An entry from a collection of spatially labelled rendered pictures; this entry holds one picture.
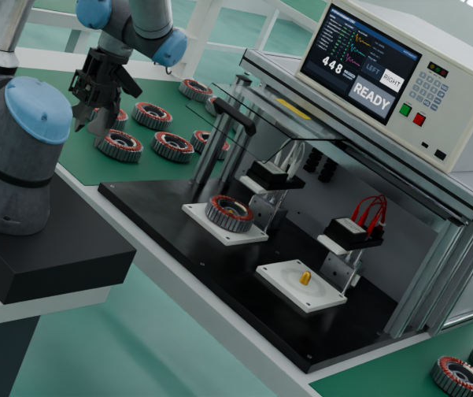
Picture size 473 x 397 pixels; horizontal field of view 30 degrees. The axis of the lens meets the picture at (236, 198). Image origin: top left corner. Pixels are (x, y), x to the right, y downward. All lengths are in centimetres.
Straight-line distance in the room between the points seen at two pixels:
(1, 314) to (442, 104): 96
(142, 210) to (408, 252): 61
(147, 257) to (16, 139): 47
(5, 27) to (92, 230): 39
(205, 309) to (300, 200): 56
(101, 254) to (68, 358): 119
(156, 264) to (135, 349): 111
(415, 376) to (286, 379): 33
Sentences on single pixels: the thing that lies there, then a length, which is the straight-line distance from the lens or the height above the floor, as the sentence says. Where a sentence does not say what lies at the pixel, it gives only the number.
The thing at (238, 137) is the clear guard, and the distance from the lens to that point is 177.
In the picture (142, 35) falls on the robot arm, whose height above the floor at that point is 115.
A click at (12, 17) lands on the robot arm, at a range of 149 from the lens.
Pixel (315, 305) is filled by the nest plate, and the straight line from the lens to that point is 181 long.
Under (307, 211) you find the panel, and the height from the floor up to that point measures 82.
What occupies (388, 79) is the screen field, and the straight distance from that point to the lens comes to 190.
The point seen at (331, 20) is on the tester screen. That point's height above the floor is 126.
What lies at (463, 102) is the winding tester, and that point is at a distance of 183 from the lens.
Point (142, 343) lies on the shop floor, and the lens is 291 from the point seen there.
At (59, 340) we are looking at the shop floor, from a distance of 277.
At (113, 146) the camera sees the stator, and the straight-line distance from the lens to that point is 212.
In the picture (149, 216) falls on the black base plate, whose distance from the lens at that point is 188.
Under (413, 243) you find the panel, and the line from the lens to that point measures 202.
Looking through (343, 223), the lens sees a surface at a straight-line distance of 188.
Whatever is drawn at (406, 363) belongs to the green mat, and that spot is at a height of 75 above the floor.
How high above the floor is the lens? 154
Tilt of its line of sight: 21 degrees down
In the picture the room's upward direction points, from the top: 25 degrees clockwise
